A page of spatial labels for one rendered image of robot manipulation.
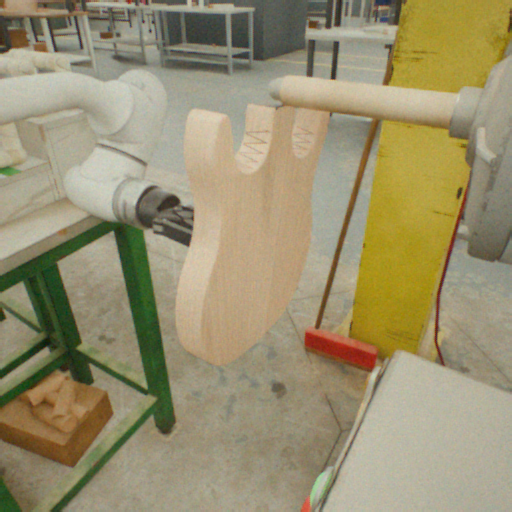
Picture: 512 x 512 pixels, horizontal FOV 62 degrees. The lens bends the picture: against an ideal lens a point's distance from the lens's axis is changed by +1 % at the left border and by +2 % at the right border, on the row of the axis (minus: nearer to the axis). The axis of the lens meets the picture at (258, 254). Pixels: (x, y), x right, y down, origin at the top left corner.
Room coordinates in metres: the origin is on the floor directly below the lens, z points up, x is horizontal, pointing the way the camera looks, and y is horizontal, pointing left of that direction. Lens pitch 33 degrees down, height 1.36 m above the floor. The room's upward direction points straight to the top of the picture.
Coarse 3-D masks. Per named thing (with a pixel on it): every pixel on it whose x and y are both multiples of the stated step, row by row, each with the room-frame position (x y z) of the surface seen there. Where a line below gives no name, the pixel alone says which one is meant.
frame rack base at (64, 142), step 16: (80, 112) 0.97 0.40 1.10; (16, 128) 0.92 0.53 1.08; (32, 128) 0.89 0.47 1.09; (48, 128) 0.89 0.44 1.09; (64, 128) 0.92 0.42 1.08; (80, 128) 0.96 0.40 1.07; (0, 144) 0.97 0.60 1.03; (32, 144) 0.90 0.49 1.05; (48, 144) 0.88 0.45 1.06; (64, 144) 0.91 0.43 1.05; (80, 144) 0.95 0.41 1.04; (48, 160) 0.88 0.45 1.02; (64, 160) 0.91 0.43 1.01; (80, 160) 0.94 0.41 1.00; (64, 176) 0.90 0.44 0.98; (64, 192) 0.89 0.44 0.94
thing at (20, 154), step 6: (6, 150) 0.85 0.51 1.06; (12, 150) 0.85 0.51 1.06; (18, 150) 0.86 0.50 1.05; (24, 150) 0.87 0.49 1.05; (0, 156) 0.82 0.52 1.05; (6, 156) 0.83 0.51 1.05; (12, 156) 0.84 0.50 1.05; (18, 156) 0.85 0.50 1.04; (24, 156) 0.86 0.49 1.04; (0, 162) 0.82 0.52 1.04; (6, 162) 0.83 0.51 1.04; (12, 162) 0.84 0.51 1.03; (18, 162) 0.85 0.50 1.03; (0, 168) 0.82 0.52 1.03
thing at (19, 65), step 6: (0, 60) 0.96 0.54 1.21; (6, 60) 0.96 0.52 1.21; (12, 60) 0.95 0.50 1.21; (18, 60) 0.94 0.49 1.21; (24, 60) 0.94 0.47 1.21; (0, 66) 0.96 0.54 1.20; (6, 66) 0.95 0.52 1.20; (12, 66) 0.94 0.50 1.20; (18, 66) 0.93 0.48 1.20; (24, 66) 0.92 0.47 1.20; (30, 66) 0.93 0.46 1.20; (0, 72) 0.98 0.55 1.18; (6, 72) 0.96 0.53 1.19; (12, 72) 0.94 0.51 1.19; (18, 72) 0.93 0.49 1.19
